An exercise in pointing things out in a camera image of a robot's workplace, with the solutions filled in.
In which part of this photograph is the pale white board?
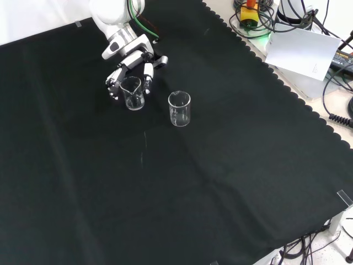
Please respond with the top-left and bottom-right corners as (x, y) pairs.
(265, 23), (342, 82)

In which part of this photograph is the black floor cable bundle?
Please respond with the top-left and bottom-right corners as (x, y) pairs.
(271, 219), (343, 265)

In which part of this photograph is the black bench cloth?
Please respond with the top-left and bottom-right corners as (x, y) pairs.
(0, 0), (353, 265)

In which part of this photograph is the yellow stop button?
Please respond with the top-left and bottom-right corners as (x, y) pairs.
(239, 0), (261, 29)

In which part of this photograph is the small clear glass beaker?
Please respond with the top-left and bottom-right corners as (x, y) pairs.
(119, 77), (146, 112)
(167, 90), (191, 128)

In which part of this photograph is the black coiled cable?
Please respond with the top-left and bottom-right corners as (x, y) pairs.
(322, 72), (353, 127)

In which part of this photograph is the black power adapter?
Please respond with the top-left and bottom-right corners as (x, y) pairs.
(330, 47), (353, 71)

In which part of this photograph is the green cable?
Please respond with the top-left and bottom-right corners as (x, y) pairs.
(228, 4), (275, 39)

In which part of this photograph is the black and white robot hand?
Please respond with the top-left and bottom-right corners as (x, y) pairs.
(101, 34), (169, 101)

